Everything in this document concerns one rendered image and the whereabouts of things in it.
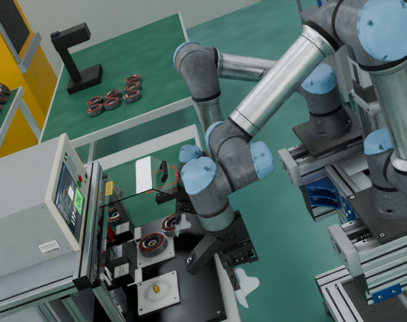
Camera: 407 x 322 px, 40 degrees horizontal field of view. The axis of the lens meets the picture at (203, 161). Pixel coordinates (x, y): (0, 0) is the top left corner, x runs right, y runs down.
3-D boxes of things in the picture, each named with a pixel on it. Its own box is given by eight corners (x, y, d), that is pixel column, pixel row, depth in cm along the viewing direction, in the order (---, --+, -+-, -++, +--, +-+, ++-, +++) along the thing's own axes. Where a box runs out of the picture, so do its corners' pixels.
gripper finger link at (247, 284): (268, 302, 123) (252, 262, 124) (243, 312, 123) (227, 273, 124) (266, 299, 126) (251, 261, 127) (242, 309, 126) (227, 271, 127)
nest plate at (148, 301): (177, 272, 203) (176, 269, 203) (179, 301, 190) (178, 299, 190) (138, 285, 204) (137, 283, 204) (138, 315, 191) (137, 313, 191)
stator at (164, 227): (190, 214, 224) (185, 207, 222) (190, 230, 214) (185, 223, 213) (165, 224, 226) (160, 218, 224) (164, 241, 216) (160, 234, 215)
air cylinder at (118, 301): (127, 296, 201) (121, 285, 199) (127, 312, 195) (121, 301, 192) (114, 301, 202) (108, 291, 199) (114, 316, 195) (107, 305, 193)
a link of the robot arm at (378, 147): (398, 155, 156) (390, 114, 149) (429, 176, 144) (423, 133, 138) (361, 174, 155) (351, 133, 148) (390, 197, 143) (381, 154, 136)
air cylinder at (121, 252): (128, 253, 222) (122, 243, 220) (127, 266, 216) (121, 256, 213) (115, 258, 223) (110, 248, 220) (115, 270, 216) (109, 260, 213)
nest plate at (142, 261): (172, 232, 224) (171, 230, 224) (175, 256, 211) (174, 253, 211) (138, 244, 225) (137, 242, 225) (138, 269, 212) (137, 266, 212)
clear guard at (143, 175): (168, 163, 223) (163, 151, 220) (172, 195, 202) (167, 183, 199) (93, 190, 225) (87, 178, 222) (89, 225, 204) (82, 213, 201)
